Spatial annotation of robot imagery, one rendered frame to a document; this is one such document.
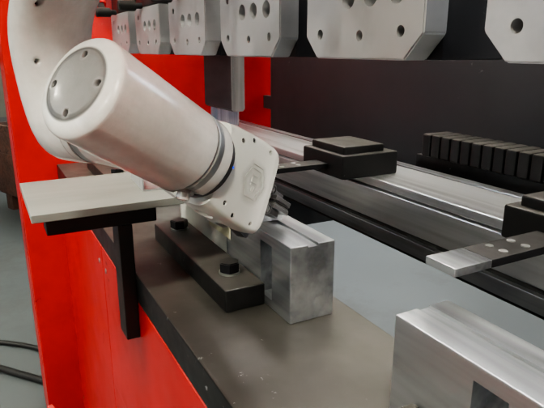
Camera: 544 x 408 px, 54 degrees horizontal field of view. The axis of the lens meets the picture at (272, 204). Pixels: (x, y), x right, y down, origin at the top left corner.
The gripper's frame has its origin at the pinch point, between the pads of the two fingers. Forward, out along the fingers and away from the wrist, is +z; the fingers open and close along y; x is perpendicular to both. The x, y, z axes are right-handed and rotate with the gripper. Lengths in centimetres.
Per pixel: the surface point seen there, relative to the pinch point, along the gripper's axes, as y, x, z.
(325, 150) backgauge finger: 14.3, 5.1, 19.8
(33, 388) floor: -65, 130, 88
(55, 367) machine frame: -48, 99, 66
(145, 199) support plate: -3.5, 14.5, -6.2
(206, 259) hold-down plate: -8.4, 10.4, 4.3
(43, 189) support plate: -5.3, 30.1, -9.3
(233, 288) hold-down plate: -11.2, 1.7, -0.5
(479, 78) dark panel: 38, -12, 38
